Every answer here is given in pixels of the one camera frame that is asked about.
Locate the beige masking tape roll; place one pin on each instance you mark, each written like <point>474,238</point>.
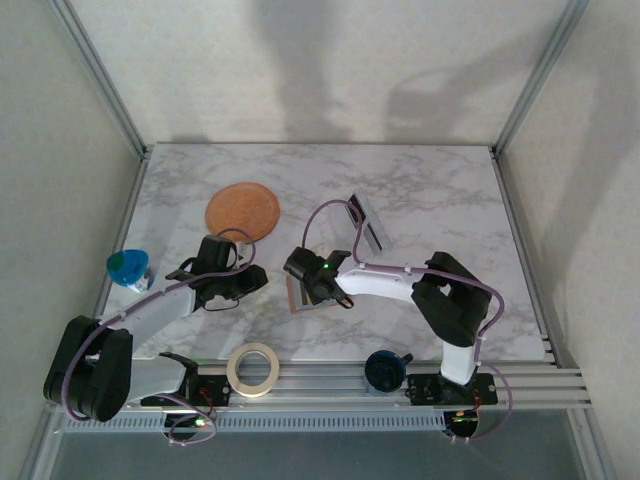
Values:
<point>235,375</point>

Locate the aluminium slotted cross rail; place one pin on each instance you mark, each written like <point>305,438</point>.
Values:
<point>320,395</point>

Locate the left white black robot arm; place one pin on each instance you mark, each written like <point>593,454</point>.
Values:
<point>150,315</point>

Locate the small wooden box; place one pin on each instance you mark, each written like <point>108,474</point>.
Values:
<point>295,302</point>

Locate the aluminium side rail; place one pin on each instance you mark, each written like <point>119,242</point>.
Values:
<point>525,250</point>
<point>131,200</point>

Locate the aluminium frame leg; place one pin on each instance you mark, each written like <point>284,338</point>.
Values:
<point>592,445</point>
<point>40,445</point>

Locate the orange round cork mat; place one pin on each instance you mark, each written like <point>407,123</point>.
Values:
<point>240,210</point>

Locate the aluminium frame post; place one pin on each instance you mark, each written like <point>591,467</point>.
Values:
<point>103,80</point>
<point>540,75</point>

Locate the dark blue mug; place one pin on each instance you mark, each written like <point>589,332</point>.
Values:
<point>382,372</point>

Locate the white credit card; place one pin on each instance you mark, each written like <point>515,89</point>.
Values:
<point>377,237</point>

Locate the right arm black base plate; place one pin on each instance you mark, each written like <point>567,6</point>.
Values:
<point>420,390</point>

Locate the blue plastic cup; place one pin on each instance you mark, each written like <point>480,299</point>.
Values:
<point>127,265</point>

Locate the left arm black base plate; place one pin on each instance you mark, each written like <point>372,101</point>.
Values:
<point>222,387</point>

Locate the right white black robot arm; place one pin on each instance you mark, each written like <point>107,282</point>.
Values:
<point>375,282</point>

